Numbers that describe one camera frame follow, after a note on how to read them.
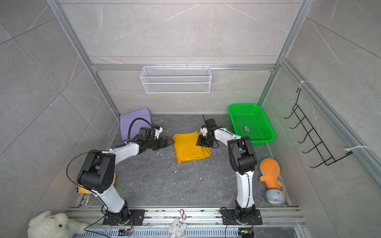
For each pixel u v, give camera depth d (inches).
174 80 39.5
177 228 26.8
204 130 37.5
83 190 30.2
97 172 18.8
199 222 28.7
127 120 45.5
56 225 22.1
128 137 27.6
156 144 32.7
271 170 33.1
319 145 24.7
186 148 38.6
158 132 34.5
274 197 29.3
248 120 44.1
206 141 34.8
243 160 22.0
